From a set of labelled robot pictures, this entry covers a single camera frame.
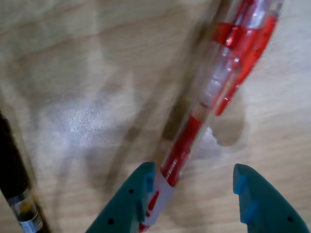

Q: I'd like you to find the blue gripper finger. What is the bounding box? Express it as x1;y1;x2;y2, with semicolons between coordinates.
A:
233;163;310;233
85;162;156;233

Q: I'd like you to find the red and white pen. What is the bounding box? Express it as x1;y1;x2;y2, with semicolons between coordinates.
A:
138;0;286;233

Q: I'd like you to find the black grip pen with barcode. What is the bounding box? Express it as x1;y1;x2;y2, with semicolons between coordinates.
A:
0;110;51;233

